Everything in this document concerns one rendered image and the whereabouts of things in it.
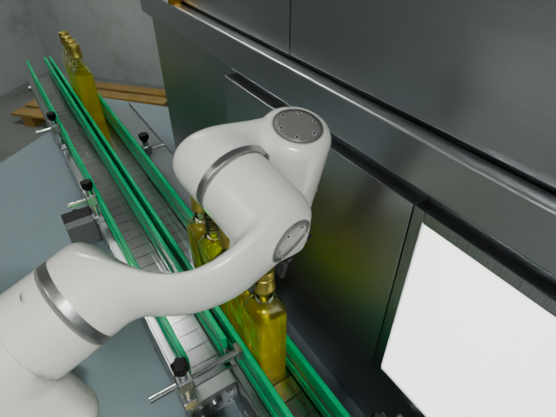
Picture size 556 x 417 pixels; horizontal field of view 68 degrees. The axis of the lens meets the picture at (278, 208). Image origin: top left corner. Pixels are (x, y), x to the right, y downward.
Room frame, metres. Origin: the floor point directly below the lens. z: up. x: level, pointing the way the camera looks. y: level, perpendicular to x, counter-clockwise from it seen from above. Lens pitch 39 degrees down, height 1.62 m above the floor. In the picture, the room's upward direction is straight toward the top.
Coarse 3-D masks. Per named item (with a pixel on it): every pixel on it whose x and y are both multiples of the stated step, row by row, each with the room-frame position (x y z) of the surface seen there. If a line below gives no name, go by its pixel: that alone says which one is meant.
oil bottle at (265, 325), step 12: (252, 300) 0.42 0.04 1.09; (276, 300) 0.42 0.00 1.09; (252, 312) 0.40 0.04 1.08; (264, 312) 0.40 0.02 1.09; (276, 312) 0.41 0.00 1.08; (252, 324) 0.40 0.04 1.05; (264, 324) 0.39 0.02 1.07; (276, 324) 0.40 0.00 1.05; (252, 336) 0.40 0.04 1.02; (264, 336) 0.39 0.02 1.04; (276, 336) 0.40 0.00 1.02; (252, 348) 0.41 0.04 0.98; (264, 348) 0.39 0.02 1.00; (276, 348) 0.40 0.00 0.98; (264, 360) 0.39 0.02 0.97; (276, 360) 0.40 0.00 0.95; (264, 372) 0.39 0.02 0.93; (276, 372) 0.40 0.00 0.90
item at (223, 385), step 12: (228, 372) 0.41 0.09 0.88; (204, 384) 0.39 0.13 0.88; (216, 384) 0.39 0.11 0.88; (228, 384) 0.39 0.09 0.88; (204, 396) 0.37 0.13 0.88; (216, 396) 0.38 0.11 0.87; (228, 396) 0.39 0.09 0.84; (192, 408) 0.35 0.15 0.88; (204, 408) 0.36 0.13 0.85; (216, 408) 0.37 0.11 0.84
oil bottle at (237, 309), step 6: (246, 294) 0.44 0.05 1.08; (234, 300) 0.46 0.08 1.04; (240, 300) 0.44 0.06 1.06; (234, 306) 0.46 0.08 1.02; (240, 306) 0.44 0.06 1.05; (234, 312) 0.46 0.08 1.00; (240, 312) 0.44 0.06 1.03; (234, 318) 0.47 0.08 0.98; (240, 318) 0.45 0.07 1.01; (234, 324) 0.47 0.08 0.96; (240, 324) 0.45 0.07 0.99; (240, 330) 0.45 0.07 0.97; (240, 336) 0.45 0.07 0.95
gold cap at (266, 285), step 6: (270, 270) 0.42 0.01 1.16; (264, 276) 0.41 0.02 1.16; (270, 276) 0.41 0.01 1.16; (258, 282) 0.41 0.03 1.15; (264, 282) 0.41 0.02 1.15; (270, 282) 0.41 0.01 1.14; (258, 288) 0.41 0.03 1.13; (264, 288) 0.41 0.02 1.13; (270, 288) 0.41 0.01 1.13; (258, 294) 0.41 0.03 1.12; (264, 294) 0.41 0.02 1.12
